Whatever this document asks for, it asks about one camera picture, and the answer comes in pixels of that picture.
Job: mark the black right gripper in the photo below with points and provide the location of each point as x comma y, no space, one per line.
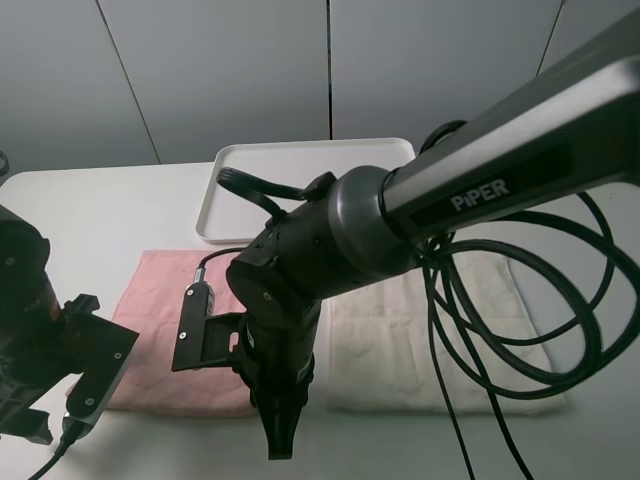
277,362

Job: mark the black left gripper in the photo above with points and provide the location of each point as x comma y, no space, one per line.
34,359

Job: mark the pink towel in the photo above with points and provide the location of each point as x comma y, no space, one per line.
151,306

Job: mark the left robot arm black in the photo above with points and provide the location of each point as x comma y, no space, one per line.
26,291

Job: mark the white rectangular plastic tray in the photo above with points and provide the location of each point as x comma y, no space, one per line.
225,218

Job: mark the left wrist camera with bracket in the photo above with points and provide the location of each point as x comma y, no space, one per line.
99,351

